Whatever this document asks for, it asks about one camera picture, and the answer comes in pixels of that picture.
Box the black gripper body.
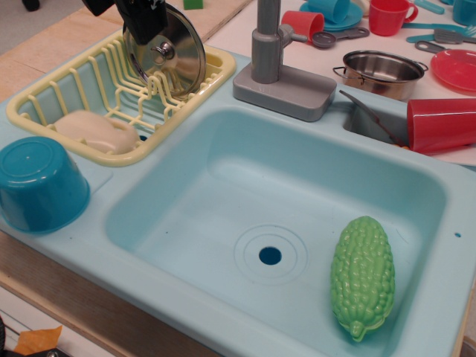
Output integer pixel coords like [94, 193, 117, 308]
[83, 0, 166, 16]

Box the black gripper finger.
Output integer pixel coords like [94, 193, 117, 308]
[115, 0, 168, 45]

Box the cream toy detergent bottle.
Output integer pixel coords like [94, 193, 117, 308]
[53, 110, 141, 155]

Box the yellow plastic drying rack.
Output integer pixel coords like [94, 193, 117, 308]
[5, 31, 236, 167]

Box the green block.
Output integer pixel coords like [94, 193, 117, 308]
[183, 0, 204, 10]

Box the steel pot lid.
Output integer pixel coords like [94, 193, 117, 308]
[123, 4, 206, 99]

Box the grey toy faucet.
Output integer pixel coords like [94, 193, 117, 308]
[233, 1, 337, 122]

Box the small red cup lying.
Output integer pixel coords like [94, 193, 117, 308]
[281, 10, 324, 43]

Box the grey toy ladle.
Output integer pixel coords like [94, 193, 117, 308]
[311, 27, 370, 49]

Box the teal upturned plastic bowl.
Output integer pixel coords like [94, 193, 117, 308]
[1, 136, 90, 234]

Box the teal cup on saucer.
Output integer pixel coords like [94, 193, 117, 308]
[299, 0, 364, 32]

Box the grey knife in compartment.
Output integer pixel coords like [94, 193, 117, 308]
[339, 89, 406, 147]

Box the red plastic mug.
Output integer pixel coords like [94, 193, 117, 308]
[368, 0, 419, 36]

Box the steel cooking pot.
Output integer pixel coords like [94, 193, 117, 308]
[332, 50, 428, 101]

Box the grey toy spatula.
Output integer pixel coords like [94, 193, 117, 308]
[414, 29, 475, 54]

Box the large red plastic cup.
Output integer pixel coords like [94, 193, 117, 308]
[407, 98, 475, 154]

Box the red plastic plate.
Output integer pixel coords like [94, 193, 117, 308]
[431, 49, 475, 93]

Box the teal cup top right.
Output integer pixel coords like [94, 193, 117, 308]
[452, 0, 476, 25]

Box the teal toy utensil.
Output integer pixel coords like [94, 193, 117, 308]
[401, 22, 476, 44]

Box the green toy bitter gourd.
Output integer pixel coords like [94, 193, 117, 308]
[330, 216, 396, 342]

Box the orange tape piece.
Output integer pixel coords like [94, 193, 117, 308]
[13, 326, 62, 356]

